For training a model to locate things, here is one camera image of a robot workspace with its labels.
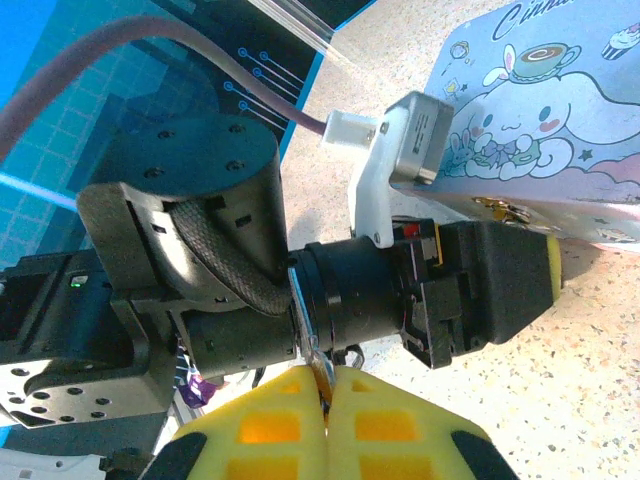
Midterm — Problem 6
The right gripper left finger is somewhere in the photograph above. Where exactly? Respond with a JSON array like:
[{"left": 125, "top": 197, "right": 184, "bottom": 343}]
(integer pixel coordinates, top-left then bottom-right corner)
[{"left": 138, "top": 364, "right": 330, "bottom": 480}]

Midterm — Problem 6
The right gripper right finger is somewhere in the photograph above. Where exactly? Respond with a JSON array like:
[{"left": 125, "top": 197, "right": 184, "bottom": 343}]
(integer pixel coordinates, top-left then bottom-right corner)
[{"left": 326, "top": 366, "right": 522, "bottom": 480}]

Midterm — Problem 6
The pastel cartoon tin box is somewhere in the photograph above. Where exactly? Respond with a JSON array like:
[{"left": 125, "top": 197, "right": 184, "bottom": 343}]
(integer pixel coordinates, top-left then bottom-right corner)
[{"left": 389, "top": 0, "right": 640, "bottom": 251}]

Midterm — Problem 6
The purple snack packet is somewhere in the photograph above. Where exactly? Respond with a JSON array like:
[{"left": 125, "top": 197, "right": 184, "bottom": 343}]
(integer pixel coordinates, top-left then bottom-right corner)
[{"left": 172, "top": 339, "right": 212, "bottom": 407}]

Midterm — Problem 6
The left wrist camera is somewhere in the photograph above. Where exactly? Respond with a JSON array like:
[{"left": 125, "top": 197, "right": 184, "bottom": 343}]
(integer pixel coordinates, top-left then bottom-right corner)
[{"left": 348, "top": 91, "right": 455, "bottom": 250}]

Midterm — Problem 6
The aluminium frame post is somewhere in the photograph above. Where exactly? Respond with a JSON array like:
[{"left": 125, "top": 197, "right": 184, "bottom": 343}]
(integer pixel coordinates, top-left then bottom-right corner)
[{"left": 247, "top": 0, "right": 351, "bottom": 66}]

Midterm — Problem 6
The small metal key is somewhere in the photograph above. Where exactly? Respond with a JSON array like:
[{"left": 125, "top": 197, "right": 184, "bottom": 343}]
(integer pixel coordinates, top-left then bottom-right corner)
[{"left": 285, "top": 267, "right": 337, "bottom": 416}]

